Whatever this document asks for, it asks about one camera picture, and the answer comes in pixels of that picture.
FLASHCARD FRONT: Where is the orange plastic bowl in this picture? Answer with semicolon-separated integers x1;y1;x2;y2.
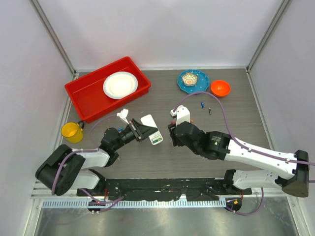
210;80;231;97

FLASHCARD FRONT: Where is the white paper plate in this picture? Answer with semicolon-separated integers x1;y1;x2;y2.
103;71;138;100

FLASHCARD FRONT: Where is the white slotted cable duct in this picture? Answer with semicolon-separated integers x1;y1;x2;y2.
42;198;226;208

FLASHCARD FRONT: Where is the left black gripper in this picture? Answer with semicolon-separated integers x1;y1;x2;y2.
113;118;157;151

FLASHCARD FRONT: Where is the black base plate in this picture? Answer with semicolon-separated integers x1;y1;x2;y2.
77;178;252;202

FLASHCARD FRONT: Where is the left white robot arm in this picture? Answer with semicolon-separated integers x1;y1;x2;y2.
35;119;158;196

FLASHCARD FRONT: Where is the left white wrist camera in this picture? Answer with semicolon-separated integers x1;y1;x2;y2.
116;109;129;125

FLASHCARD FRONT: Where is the blue ceramic plate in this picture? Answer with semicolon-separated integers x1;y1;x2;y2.
177;69;210;94

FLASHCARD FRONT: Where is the small patterned flower bowl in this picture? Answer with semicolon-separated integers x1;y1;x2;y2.
182;72;198;87

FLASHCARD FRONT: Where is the white remote control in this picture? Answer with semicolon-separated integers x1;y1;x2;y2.
140;115;163;146

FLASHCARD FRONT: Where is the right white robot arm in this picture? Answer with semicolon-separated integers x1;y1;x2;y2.
168;121;309;198

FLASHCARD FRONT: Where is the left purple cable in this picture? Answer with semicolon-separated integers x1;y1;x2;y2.
51;115;125;213

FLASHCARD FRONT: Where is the yellow plastic mug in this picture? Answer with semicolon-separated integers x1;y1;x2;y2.
61;120;85;144

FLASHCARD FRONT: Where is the purple cable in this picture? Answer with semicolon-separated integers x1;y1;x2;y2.
173;91;315;216
51;115;125;213

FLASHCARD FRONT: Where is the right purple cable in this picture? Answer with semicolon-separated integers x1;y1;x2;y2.
173;91;315;216

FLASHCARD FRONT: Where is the red plastic bin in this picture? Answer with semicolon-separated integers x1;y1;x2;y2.
64;57;151;123

